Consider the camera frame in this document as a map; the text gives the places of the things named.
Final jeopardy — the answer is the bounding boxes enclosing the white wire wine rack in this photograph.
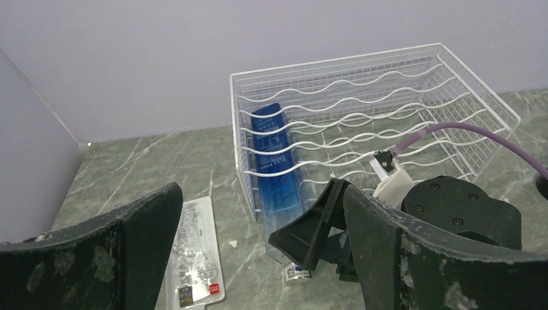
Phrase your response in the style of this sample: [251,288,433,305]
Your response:
[229,43,521,216]

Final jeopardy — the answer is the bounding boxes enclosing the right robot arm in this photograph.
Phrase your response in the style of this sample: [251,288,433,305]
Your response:
[268,176,522,282]

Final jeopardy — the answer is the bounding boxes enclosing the blue bottle bottom row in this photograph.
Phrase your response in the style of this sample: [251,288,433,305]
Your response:
[251,103,312,285]

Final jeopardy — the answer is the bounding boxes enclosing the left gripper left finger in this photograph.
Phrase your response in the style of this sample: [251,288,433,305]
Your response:
[1,183,184,309]

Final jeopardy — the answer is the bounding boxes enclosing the white paper card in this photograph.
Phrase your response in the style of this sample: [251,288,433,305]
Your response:
[165,196,226,309]

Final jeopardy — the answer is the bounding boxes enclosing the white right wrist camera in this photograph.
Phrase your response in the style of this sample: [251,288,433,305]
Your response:
[370,150,414,205]

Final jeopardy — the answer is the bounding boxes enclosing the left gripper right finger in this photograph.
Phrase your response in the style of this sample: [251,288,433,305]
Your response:
[343,185,547,309]

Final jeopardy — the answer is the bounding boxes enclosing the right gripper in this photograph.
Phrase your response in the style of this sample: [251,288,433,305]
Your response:
[268,178,359,282]

